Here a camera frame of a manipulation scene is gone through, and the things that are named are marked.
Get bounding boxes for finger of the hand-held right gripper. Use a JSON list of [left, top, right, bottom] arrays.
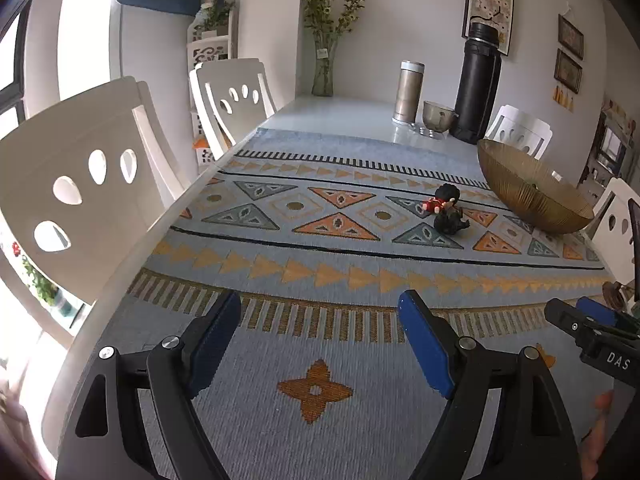
[[575, 296, 621, 330], [544, 298, 607, 349]]

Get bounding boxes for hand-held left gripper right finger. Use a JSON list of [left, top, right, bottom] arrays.
[[397, 289, 583, 480]]

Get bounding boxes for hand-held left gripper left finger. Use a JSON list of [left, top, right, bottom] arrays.
[[55, 290, 243, 480]]

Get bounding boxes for black toy figure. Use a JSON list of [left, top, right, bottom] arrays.
[[434, 207, 470, 235]]

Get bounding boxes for golden ribbed bowl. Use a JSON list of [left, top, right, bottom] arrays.
[[476, 138, 596, 235]]

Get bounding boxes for red guard figurine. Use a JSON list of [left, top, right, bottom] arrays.
[[422, 184, 462, 216]]

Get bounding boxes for person's right hand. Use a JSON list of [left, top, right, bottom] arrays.
[[580, 389, 617, 480]]

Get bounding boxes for brown wooden object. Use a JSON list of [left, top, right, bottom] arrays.
[[601, 280, 632, 312]]

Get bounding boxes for patterned woven table mat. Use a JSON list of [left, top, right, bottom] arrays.
[[107, 127, 621, 480]]

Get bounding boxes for white dining chair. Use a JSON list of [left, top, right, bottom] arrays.
[[189, 57, 277, 161], [582, 176, 640, 286], [484, 105, 554, 161], [0, 76, 193, 351]]

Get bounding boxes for potted plant with red flowers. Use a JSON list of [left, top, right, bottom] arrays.
[[10, 240, 83, 331]]

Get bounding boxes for large black flask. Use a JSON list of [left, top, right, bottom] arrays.
[[450, 21, 502, 145]]

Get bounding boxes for beige cylindrical thermos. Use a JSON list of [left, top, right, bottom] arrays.
[[392, 60, 426, 126]]

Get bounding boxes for white carved shelf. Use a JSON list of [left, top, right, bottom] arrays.
[[186, 7, 236, 166]]

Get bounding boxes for glass vase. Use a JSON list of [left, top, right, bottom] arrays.
[[311, 42, 337, 97]]

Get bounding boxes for blue flower plant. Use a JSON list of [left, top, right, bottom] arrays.
[[192, 0, 238, 36]]

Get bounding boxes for dried flower bunch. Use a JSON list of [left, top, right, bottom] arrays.
[[300, 0, 366, 48]]

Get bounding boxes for framed wall picture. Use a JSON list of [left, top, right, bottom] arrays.
[[557, 14, 585, 59], [554, 49, 583, 94]]

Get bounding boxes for hanging wall scroll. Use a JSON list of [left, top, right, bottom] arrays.
[[461, 0, 516, 57]]

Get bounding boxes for dark window frame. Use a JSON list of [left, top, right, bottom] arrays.
[[0, 10, 32, 126]]

